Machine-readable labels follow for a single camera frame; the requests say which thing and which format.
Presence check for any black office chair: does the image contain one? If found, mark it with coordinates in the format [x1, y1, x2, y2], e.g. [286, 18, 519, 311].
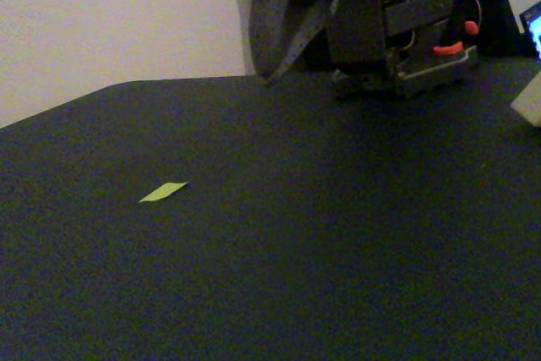
[447, 0, 538, 58]

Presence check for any grey robot arm with base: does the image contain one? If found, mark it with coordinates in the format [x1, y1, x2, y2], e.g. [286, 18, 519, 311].
[328, 0, 481, 98]

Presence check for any dark desk mat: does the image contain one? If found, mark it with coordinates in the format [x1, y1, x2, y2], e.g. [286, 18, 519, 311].
[0, 56, 541, 361]

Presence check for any small white plastic object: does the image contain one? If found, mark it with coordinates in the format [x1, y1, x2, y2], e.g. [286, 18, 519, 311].
[510, 71, 541, 128]

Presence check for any laptop screen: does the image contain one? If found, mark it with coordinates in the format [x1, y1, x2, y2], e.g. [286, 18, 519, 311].
[518, 1, 541, 60]

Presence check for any small green tape marker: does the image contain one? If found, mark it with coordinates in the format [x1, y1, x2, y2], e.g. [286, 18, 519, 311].
[138, 181, 189, 204]

